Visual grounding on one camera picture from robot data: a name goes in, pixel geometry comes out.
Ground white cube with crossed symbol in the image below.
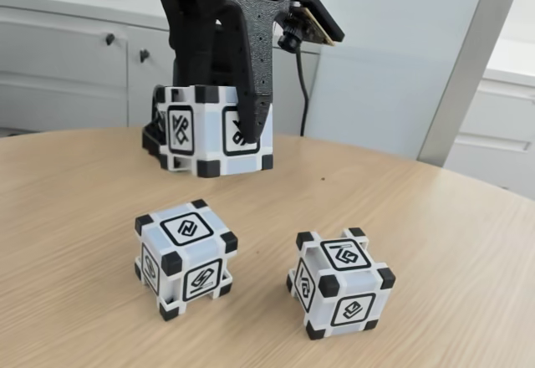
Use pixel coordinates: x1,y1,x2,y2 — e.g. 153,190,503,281
150,84,275,180

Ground white cube with layers symbol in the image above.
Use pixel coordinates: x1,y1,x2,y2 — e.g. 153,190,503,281
286,227,396,341

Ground black round clamp knob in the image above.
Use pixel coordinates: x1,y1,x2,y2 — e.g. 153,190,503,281
151,86,165,129

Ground white low cabinet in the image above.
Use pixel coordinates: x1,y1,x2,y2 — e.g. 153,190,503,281
0,0,323,139

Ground white cube with lightning symbol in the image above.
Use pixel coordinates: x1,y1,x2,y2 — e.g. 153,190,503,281
134,199,239,322

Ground white drawer cabinet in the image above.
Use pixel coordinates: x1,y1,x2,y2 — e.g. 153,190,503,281
445,37,535,202

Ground black camera cable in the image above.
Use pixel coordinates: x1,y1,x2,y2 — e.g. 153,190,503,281
294,45,313,137

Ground camera board on black mount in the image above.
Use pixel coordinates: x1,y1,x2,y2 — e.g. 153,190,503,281
273,0,346,51

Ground grey metal post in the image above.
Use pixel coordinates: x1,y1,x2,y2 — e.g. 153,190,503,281
417,0,527,172

